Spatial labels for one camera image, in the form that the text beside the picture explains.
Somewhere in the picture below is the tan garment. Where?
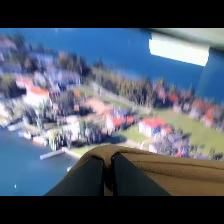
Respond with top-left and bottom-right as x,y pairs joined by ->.
65,143 -> 224,197

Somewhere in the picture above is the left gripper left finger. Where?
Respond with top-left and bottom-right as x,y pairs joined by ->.
44,155 -> 106,197

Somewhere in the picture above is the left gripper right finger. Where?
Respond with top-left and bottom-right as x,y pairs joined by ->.
111,152 -> 172,197

